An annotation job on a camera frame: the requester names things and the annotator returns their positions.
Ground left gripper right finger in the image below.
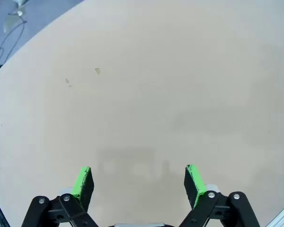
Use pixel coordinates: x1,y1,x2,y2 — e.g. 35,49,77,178
178,164,261,227

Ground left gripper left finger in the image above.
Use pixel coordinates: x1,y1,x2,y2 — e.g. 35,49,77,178
21,166,98,227

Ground silver metal stand foot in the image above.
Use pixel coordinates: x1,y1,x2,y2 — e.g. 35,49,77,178
3,0,27,34

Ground aluminium frame rail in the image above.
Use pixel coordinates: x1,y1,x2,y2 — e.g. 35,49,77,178
266,197,284,227

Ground black floor cable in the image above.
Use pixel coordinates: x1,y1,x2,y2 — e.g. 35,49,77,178
0,20,28,78

